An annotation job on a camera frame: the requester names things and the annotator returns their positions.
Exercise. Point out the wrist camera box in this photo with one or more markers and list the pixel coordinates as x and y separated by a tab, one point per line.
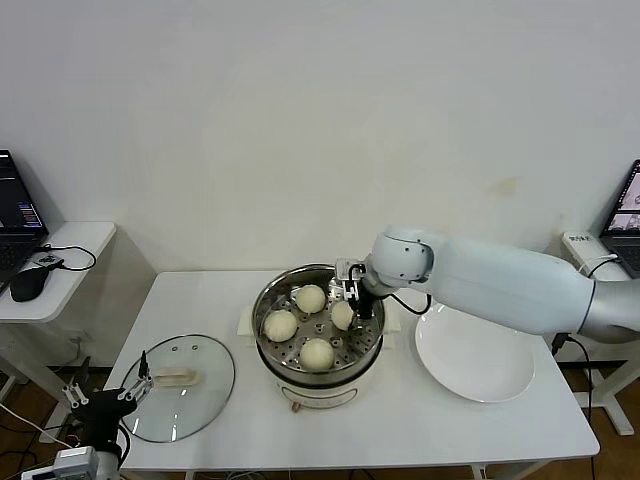
75	462
345	270

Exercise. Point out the white electric cooker pot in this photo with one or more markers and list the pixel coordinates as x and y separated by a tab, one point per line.
320	395

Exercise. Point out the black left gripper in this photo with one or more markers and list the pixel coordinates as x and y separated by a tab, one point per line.
105	412

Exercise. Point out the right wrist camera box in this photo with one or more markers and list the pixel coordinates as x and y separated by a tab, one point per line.
345	270

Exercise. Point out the black usb hub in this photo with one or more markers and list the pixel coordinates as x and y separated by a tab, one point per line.
48	261

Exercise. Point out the perforated steel steamer basket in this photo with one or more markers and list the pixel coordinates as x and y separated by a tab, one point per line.
357	345

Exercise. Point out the grey laptop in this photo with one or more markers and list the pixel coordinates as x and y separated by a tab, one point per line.
625	250

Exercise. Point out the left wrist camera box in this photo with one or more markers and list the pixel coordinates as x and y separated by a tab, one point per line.
75	462

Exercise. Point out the black computer mouse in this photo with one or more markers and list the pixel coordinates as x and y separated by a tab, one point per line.
27	287

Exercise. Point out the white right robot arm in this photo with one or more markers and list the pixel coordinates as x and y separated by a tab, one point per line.
500	280

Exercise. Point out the white steamed baozi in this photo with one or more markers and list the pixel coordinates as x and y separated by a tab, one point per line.
310	299
316	354
342	316
280	326

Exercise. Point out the white round plate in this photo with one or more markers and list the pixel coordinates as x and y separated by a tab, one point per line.
475	360

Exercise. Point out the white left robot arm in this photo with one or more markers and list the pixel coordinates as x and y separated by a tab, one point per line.
107	467

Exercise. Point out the black laptop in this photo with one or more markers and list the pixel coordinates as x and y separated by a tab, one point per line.
15	210

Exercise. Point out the white side table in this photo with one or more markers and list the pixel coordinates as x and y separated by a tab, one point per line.
85	240
620	420

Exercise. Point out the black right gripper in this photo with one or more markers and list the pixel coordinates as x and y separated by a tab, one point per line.
365	287

